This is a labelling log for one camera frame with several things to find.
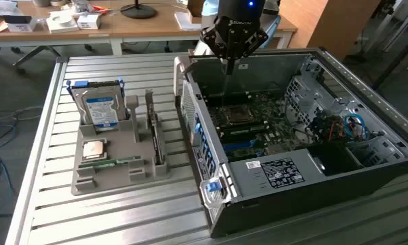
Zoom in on metal disk bay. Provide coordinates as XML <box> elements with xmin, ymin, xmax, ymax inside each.
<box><xmin>342</xmin><ymin>135</ymin><xmax>406</xmax><ymax>168</ymax></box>

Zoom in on green RAM stick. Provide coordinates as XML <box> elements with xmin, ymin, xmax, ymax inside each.
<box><xmin>77</xmin><ymin>155</ymin><xmax>142</xmax><ymax>169</ymax></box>

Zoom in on black installed RAM stick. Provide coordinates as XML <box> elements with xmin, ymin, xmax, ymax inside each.
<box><xmin>218</xmin><ymin>121</ymin><xmax>269</xmax><ymax>137</ymax></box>

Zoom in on black round lamp base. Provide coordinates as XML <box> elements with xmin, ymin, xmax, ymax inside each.
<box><xmin>119</xmin><ymin>0</ymin><xmax>157</xmax><ymax>19</ymax></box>

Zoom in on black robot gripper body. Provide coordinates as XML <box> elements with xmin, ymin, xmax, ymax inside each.
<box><xmin>213</xmin><ymin>0</ymin><xmax>262</xmax><ymax>57</ymax></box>

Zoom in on grey printed parts rack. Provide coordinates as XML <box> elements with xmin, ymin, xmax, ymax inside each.
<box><xmin>70</xmin><ymin>95</ymin><xmax>173</xmax><ymax>195</ymax></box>

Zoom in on green motherboard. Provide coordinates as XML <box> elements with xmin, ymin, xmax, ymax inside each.
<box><xmin>202</xmin><ymin>91</ymin><xmax>313</xmax><ymax>163</ymax></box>

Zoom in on white booklet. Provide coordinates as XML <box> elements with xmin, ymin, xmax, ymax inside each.
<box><xmin>174</xmin><ymin>11</ymin><xmax>202</xmax><ymax>31</ymax></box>

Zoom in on blue expansion slot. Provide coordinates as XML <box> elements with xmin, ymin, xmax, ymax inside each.
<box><xmin>222</xmin><ymin>139</ymin><xmax>258</xmax><ymax>152</ymax></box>

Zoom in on white box with black top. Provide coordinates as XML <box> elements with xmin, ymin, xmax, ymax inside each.
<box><xmin>2</xmin><ymin>15</ymin><xmax>38</xmax><ymax>33</ymax></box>

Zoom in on blue data wire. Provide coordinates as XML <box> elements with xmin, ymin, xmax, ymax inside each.
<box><xmin>345</xmin><ymin>113</ymin><xmax>369</xmax><ymax>141</ymax></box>

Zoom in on wooden cabinet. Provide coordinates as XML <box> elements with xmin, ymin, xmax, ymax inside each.
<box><xmin>278</xmin><ymin>0</ymin><xmax>384</xmax><ymax>62</ymax></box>

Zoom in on hard disk in blue carrier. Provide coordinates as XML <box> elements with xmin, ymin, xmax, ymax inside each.
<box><xmin>65</xmin><ymin>76</ymin><xmax>127</xmax><ymax>132</ymax></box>

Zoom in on red and black wire bundle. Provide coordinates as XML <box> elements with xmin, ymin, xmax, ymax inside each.
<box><xmin>309</xmin><ymin>116</ymin><xmax>348</xmax><ymax>142</ymax></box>

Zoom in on CPU socket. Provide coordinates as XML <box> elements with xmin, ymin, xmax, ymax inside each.
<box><xmin>218</xmin><ymin>104</ymin><xmax>258</xmax><ymax>126</ymax></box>

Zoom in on copper-topped CPU chip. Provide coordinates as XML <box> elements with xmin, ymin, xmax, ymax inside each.
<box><xmin>82</xmin><ymin>139</ymin><xmax>106</xmax><ymax>160</ymax></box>

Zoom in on grey floor cable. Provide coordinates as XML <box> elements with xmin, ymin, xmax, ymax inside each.
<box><xmin>0</xmin><ymin>106</ymin><xmax>43</xmax><ymax>120</ymax></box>

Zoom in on small white cardboard box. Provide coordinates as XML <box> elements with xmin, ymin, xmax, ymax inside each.
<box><xmin>77</xmin><ymin>14</ymin><xmax>101</xmax><ymax>30</ymax></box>

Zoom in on grey power supply unit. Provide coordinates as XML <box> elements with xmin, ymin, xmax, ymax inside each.
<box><xmin>220</xmin><ymin>149</ymin><xmax>329</xmax><ymax>200</ymax></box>

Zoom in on black Nvidia graphics card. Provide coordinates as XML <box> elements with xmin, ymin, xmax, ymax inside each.
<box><xmin>143</xmin><ymin>88</ymin><xmax>166</xmax><ymax>166</ymax></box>

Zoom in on white box with tape roll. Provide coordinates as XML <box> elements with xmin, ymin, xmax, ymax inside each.
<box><xmin>46</xmin><ymin>12</ymin><xmax>79</xmax><ymax>34</ymax></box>

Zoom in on wooden office desk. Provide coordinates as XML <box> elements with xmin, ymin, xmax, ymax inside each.
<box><xmin>0</xmin><ymin>0</ymin><xmax>298</xmax><ymax>56</ymax></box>

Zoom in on blue floor cable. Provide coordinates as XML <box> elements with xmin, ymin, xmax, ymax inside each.
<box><xmin>0</xmin><ymin>112</ymin><xmax>17</xmax><ymax>217</ymax></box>

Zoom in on black open PC case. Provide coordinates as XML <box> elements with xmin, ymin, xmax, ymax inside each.
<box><xmin>171</xmin><ymin>46</ymin><xmax>408</xmax><ymax>239</ymax></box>

